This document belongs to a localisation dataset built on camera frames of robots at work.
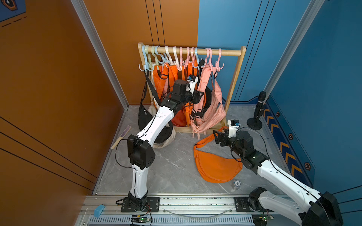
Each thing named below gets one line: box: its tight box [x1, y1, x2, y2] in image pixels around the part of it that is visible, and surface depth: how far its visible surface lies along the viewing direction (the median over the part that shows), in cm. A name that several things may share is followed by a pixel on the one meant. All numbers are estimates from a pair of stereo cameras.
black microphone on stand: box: [246, 91, 267, 131], surface depth 101 cm
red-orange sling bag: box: [171, 108, 188, 127], surface depth 98 cm
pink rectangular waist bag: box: [189, 63, 212, 140], surface depth 89 cm
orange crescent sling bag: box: [193, 126, 243, 184], surface depth 85 cm
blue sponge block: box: [93, 204, 106, 218], surface depth 72 cm
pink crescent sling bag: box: [197, 65, 227, 131], surface depth 89 cm
